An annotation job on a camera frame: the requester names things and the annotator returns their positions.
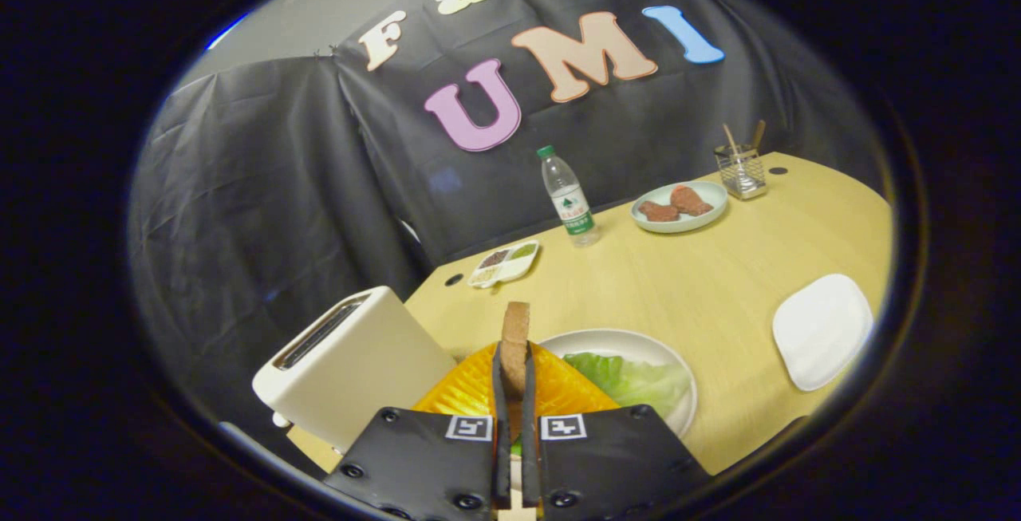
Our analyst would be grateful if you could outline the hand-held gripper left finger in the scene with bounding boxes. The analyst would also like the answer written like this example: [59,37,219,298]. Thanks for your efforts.
[323,341,512,521]

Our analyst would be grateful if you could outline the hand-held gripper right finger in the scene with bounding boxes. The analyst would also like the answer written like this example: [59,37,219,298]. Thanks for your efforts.
[521,341,711,521]

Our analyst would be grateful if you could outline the toasted bread slice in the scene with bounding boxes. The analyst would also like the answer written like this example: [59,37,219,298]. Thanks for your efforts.
[499,302,532,404]

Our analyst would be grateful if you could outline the green lettuce leaf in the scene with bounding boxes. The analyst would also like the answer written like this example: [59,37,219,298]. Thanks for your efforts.
[562,352,692,420]

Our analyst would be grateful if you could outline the cream round plate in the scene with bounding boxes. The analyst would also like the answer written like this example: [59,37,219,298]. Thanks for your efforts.
[538,329,699,439]

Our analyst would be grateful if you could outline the cream white toaster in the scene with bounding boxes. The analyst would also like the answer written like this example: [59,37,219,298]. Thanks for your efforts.
[252,286,458,454]

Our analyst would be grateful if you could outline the white divided condiment tray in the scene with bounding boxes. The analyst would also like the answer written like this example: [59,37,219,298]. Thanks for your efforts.
[467,239,541,290]

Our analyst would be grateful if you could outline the clear plastic water bottle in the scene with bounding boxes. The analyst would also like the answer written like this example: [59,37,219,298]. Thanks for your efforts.
[537,145,601,248]

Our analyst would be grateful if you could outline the pale green round plate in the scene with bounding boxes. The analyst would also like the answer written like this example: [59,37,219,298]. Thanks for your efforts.
[630,180,729,235]

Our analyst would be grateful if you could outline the white square plate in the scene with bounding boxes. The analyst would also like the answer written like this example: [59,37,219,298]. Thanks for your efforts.
[771,273,875,393]

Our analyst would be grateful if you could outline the black backdrop cloth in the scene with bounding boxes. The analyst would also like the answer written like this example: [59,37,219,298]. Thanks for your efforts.
[128,0,886,426]

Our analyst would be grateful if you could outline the clear glass utensil holder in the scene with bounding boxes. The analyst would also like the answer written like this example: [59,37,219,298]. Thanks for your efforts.
[714,144,768,201]

